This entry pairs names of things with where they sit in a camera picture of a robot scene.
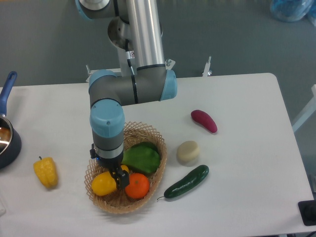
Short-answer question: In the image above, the orange fruit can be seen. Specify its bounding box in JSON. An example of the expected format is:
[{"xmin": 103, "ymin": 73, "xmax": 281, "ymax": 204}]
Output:
[{"xmin": 125, "ymin": 173, "xmax": 150, "ymax": 199}]

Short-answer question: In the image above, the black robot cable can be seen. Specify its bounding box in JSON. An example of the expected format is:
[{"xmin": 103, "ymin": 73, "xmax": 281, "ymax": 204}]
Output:
[{"xmin": 124, "ymin": 39, "xmax": 137, "ymax": 76}]

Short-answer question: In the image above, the beige round potato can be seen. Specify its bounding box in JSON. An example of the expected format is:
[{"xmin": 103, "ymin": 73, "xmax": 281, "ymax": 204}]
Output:
[{"xmin": 176, "ymin": 141, "xmax": 200, "ymax": 164}]

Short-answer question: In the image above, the black device at table edge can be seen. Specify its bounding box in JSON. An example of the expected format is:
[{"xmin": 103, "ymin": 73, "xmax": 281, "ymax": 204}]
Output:
[{"xmin": 298, "ymin": 200, "xmax": 316, "ymax": 226}]

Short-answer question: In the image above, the purple sweet potato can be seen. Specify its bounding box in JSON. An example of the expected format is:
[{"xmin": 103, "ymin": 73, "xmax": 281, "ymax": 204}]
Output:
[{"xmin": 191, "ymin": 110, "xmax": 218, "ymax": 133}]

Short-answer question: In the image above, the blue plastic bag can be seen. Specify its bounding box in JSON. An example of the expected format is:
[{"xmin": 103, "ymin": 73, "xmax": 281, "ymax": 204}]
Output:
[{"xmin": 270, "ymin": 0, "xmax": 316, "ymax": 27}]

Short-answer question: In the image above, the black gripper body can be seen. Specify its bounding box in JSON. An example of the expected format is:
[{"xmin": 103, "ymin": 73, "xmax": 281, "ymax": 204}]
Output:
[{"xmin": 90, "ymin": 144, "xmax": 123, "ymax": 175}]

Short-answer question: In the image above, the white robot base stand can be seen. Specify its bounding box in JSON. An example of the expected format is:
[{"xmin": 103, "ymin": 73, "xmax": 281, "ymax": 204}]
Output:
[{"xmin": 85, "ymin": 17, "xmax": 213, "ymax": 83}]

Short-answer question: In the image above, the dark blue saucepan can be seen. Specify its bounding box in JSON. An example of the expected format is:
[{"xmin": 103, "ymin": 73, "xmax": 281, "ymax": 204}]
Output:
[{"xmin": 0, "ymin": 71, "xmax": 22, "ymax": 169}]

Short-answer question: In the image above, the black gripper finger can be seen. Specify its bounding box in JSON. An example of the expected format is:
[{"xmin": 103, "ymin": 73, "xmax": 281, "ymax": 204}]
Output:
[{"xmin": 111, "ymin": 165, "xmax": 129, "ymax": 189}]

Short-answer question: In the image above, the green bok choy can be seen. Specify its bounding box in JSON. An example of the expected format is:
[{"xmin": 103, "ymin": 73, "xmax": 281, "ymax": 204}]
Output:
[{"xmin": 121, "ymin": 142, "xmax": 160, "ymax": 175}]

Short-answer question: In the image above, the woven wicker basket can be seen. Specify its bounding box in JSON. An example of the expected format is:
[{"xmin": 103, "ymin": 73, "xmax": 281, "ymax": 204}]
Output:
[{"xmin": 84, "ymin": 121, "xmax": 167, "ymax": 214}]

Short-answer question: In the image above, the white frame at right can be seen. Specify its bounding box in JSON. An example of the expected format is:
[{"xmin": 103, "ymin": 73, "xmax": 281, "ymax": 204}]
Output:
[{"xmin": 292, "ymin": 84, "xmax": 316, "ymax": 133}]

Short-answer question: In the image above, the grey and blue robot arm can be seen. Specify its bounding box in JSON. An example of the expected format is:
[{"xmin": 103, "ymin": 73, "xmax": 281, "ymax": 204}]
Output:
[{"xmin": 76, "ymin": 0, "xmax": 177, "ymax": 189}]

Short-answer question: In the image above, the dark green cucumber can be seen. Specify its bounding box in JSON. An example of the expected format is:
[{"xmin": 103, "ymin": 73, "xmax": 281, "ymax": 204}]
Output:
[{"xmin": 157, "ymin": 164, "xmax": 209, "ymax": 200}]

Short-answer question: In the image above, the yellow bell pepper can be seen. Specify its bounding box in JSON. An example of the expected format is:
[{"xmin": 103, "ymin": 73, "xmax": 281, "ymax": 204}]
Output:
[{"xmin": 33, "ymin": 156, "xmax": 59, "ymax": 189}]

